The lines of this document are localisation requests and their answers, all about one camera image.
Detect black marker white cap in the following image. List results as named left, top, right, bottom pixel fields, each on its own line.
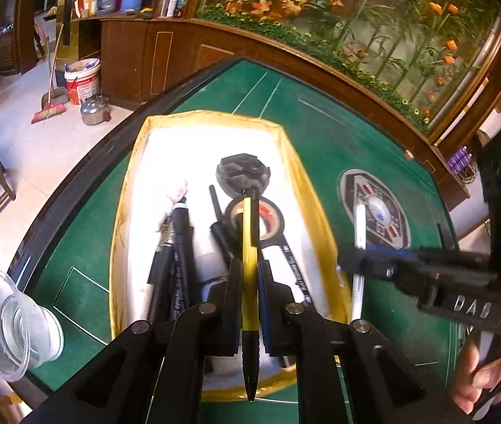
left=278, top=234, right=313, bottom=305

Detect white stick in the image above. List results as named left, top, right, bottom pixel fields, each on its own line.
left=351, top=202, right=366, bottom=320

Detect black tape roll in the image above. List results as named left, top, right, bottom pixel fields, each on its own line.
left=223, top=196, right=285, bottom=247

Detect yellow black pen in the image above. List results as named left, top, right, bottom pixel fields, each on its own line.
left=242, top=187, right=260, bottom=403

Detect black marker purple cap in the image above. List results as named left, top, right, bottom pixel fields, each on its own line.
left=170, top=196, right=198, bottom=308

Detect black ridged round cap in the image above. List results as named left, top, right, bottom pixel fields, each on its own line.
left=216, top=153, right=271, bottom=198

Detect white pill bottle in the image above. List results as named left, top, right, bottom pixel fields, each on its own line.
left=195, top=252, right=229, bottom=299

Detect person right hand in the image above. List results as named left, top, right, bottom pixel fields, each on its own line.
left=449, top=330, right=501, bottom=414

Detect clear plastic container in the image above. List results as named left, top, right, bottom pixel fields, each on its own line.
left=0, top=271, right=65, bottom=383

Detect purple bottles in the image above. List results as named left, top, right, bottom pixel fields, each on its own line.
left=447, top=146, right=472, bottom=176

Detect metal kettle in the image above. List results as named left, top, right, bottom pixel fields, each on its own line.
left=80, top=95, right=112, bottom=126

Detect broom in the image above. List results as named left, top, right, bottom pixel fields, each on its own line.
left=31, top=33, right=66, bottom=124

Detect white red bucket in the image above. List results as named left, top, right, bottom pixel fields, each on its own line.
left=64, top=58, right=101, bottom=105

